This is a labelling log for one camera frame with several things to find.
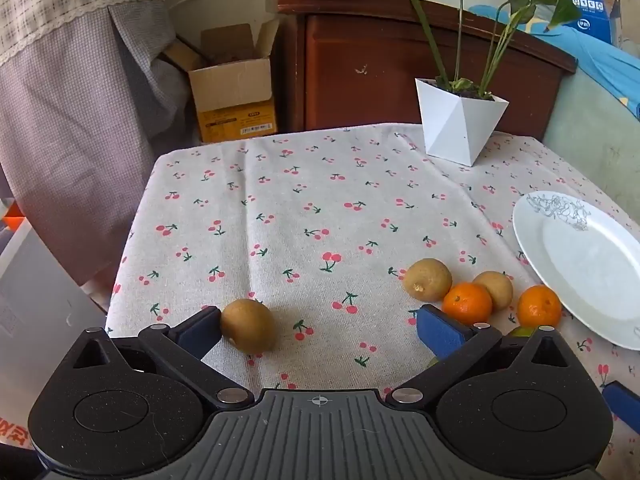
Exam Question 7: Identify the open cardboard box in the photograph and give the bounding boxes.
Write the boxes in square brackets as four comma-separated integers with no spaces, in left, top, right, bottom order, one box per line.
[162,17,281,144]

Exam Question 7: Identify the small orange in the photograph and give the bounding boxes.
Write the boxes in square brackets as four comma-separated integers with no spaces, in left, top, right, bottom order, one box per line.
[516,285,563,329]
[442,282,493,326]

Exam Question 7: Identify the lilac checked cloth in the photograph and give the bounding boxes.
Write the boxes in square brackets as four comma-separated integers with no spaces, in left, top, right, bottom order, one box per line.
[0,5,201,301]

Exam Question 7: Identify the blue cardboard box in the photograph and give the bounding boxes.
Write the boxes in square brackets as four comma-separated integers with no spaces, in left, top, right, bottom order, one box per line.
[565,0,625,46]

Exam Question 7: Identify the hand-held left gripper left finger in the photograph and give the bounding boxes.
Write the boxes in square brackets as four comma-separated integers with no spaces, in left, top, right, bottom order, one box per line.
[50,306,257,411]

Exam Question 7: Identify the cherry print tablecloth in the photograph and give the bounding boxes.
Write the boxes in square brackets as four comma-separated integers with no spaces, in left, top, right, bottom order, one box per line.
[106,122,640,466]

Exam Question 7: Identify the dark wooden cabinet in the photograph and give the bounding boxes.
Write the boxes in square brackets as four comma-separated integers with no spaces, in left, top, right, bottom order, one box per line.
[276,0,578,142]

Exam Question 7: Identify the grey plastic box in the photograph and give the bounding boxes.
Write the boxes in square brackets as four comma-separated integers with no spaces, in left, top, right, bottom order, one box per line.
[0,220,107,446]

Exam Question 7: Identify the grey-green cushion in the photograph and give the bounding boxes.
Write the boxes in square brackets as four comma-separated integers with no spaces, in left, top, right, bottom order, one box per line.
[542,72,640,196]

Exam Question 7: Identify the blue printed cloth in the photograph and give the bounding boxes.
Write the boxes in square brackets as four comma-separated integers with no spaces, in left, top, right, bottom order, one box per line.
[470,4,640,121]

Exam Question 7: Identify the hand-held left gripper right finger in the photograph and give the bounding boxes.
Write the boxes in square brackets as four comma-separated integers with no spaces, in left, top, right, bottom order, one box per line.
[382,304,591,408]

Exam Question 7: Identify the orange plastic item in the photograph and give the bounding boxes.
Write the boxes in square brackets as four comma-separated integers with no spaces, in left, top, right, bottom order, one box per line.
[0,199,26,231]

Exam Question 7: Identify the white plate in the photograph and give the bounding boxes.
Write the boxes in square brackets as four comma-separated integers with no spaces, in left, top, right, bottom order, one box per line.
[512,190,640,351]

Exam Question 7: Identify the beige checked cloth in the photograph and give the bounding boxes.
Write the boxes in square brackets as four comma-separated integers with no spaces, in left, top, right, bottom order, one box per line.
[0,0,168,68]

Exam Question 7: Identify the brown kiwi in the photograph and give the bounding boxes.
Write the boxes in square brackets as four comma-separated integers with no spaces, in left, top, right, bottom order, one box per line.
[403,258,453,303]
[472,271,514,311]
[220,298,277,353]

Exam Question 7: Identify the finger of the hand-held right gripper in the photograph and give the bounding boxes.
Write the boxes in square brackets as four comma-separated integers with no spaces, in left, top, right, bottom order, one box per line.
[601,381,640,425]

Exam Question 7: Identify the potted plant in white planter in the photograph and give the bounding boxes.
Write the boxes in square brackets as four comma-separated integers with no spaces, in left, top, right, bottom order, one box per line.
[266,0,583,167]

